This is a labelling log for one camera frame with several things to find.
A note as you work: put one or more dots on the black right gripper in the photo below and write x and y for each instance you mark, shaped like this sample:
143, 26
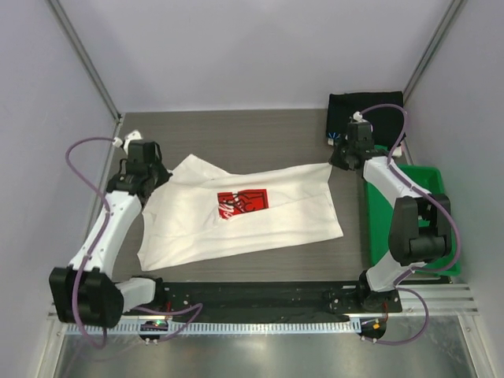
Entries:
336, 161

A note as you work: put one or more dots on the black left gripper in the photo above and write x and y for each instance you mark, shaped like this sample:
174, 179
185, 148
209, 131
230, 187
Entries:
164, 174

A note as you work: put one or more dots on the white t-shirt red print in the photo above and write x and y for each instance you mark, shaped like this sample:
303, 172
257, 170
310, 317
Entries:
204, 212

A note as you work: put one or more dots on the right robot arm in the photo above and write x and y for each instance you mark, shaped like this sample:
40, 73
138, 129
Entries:
420, 232

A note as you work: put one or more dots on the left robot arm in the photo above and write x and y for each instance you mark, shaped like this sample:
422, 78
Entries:
83, 291

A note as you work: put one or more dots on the folded white t-shirt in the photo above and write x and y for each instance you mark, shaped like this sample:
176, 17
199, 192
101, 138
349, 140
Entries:
398, 151

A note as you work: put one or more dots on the green plastic tray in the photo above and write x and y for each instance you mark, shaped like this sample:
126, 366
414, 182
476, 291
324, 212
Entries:
380, 211

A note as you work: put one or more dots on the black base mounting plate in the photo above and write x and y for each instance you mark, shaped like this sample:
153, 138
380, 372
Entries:
275, 302

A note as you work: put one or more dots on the aluminium extrusion crossbar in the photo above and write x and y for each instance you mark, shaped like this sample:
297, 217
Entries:
443, 297

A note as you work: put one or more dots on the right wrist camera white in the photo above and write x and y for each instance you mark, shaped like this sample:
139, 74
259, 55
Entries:
358, 118

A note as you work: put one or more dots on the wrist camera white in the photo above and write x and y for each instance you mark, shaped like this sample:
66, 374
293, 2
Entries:
123, 143
358, 118

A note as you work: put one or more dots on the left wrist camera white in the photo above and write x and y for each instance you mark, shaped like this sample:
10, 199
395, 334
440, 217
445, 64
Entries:
123, 143

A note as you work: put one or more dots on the slotted cable duct rail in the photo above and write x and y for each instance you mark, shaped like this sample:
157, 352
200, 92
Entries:
156, 327

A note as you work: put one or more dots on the right aluminium frame post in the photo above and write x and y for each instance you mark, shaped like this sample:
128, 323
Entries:
442, 30

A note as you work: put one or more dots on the aluminium frame post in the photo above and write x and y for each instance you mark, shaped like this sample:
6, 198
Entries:
442, 30
83, 56

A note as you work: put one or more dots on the left aluminium frame post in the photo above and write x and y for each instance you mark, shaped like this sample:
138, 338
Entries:
83, 56

